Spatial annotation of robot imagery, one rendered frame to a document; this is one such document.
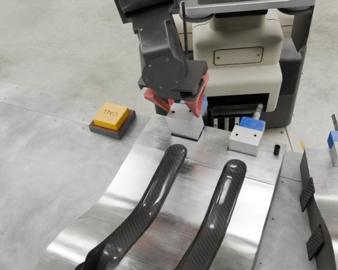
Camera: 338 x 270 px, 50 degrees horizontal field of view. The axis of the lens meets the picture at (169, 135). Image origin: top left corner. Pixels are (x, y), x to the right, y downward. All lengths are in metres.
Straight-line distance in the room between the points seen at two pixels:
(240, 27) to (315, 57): 1.58
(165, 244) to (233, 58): 0.56
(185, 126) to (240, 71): 0.36
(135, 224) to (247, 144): 0.23
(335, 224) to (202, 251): 0.20
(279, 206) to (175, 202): 0.20
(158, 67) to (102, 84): 1.87
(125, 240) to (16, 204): 0.31
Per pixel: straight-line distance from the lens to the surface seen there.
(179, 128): 0.66
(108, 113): 0.83
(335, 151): 0.70
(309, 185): 0.67
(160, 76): 0.47
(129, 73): 2.37
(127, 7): 0.49
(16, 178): 0.83
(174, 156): 0.65
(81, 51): 2.69
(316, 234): 0.62
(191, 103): 0.58
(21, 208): 0.77
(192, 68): 0.59
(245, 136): 0.64
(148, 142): 0.67
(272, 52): 0.96
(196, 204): 0.59
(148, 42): 0.46
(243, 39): 0.93
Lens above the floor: 1.38
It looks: 46 degrees down
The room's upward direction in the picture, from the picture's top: 8 degrees counter-clockwise
